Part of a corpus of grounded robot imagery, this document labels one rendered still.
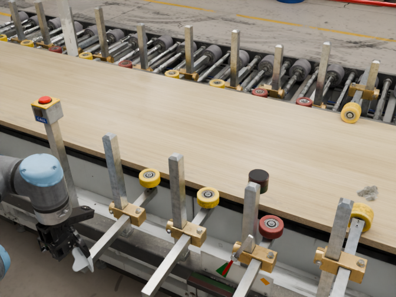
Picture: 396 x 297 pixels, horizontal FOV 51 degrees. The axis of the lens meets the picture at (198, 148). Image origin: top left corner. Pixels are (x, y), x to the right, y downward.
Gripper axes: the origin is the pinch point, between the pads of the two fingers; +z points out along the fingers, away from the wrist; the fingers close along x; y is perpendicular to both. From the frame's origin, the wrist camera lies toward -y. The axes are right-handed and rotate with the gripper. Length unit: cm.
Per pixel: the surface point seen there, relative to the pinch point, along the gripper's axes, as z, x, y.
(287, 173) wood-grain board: 4, 37, -73
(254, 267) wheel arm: 8, 44, -30
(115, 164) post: -11.3, -9.2, -30.1
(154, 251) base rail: 23.8, 4.2, -29.8
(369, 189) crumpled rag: 3, 65, -79
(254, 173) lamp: -20, 37, -40
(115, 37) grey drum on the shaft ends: 11, -133, -167
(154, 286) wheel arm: 8.7, 20.8, -9.2
